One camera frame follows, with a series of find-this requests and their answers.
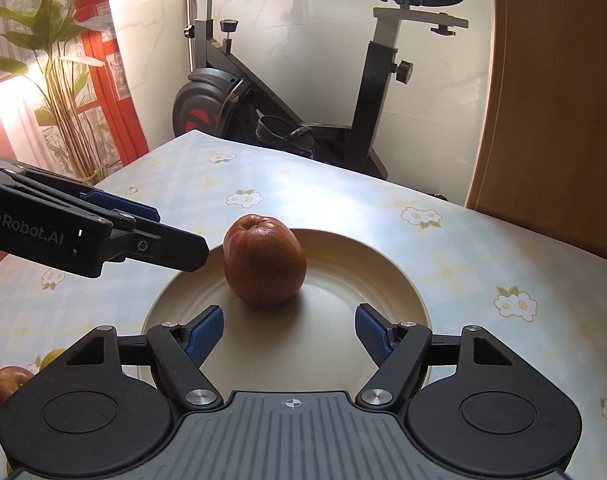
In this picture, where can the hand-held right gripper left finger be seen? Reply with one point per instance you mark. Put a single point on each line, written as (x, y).
(206, 332)

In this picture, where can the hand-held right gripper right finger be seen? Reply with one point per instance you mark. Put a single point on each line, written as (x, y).
(371, 332)

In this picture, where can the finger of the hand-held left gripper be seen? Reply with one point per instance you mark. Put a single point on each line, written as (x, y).
(123, 207)
(173, 250)

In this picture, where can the cream ceramic plate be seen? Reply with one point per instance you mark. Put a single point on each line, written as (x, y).
(323, 270)

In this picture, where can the tall dark red apple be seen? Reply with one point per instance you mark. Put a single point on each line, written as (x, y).
(263, 260)

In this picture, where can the green jujube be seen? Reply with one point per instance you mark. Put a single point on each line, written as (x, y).
(50, 358)

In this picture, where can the round red apple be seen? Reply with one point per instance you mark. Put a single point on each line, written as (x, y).
(5, 390)

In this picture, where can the tall green potted plant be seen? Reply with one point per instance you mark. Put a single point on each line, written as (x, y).
(58, 75)

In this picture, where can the black exercise bike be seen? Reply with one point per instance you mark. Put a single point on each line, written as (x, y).
(223, 95)

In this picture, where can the wooden door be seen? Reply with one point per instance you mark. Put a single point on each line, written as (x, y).
(558, 110)

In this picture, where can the red wooden frame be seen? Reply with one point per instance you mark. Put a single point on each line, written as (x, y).
(118, 125)

